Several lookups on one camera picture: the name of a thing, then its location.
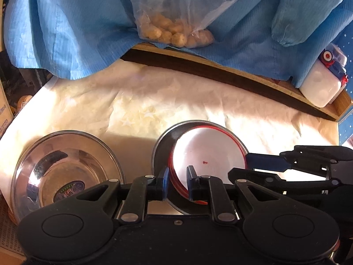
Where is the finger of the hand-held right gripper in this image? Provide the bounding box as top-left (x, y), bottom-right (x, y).
top-left (245, 145), bottom-right (353, 178)
top-left (228, 168), bottom-right (341, 199)

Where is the white plastic container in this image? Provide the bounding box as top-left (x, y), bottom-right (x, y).
top-left (299, 44), bottom-right (349, 108)

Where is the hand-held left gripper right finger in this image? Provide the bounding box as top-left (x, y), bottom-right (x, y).
top-left (187, 166), bottom-right (284, 224)

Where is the clear plastic bag of nuts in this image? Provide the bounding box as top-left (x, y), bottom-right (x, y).
top-left (121, 0), bottom-right (276, 48)

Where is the tan round object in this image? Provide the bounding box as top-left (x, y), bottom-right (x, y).
top-left (17, 95), bottom-right (34, 111)

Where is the beige perforated board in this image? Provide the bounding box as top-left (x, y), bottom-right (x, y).
top-left (0, 195), bottom-right (26, 265)

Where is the blue cloth garment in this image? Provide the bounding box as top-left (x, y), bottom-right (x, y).
top-left (3, 0), bottom-right (352, 89)

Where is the wooden board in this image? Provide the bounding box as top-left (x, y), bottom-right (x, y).
top-left (120, 43), bottom-right (353, 122)

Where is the white red-rimmed bowl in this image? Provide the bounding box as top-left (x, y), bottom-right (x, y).
top-left (168, 149), bottom-right (208, 206)
top-left (170, 126), bottom-right (248, 199)

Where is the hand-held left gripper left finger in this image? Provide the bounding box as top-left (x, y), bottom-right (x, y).
top-left (74, 167), bottom-right (170, 224)

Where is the blue star-patterned sheet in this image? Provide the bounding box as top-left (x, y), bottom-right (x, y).
top-left (337, 19), bottom-right (353, 147)

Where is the steel bowl with sticker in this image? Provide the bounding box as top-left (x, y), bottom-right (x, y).
top-left (10, 130), bottom-right (125, 224)

